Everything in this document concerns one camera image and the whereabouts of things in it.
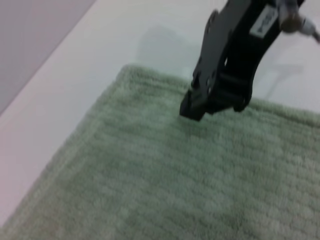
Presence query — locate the grey left wrist cable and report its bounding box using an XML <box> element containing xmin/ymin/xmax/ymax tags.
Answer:
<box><xmin>279</xmin><ymin>0</ymin><xmax>320</xmax><ymax>45</ymax></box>

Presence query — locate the light green ribbed towel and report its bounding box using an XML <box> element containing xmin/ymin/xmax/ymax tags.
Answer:
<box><xmin>0</xmin><ymin>63</ymin><xmax>320</xmax><ymax>240</ymax></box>

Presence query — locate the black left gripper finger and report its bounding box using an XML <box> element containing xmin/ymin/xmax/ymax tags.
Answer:
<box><xmin>179</xmin><ymin>0</ymin><xmax>288</xmax><ymax>122</ymax></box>

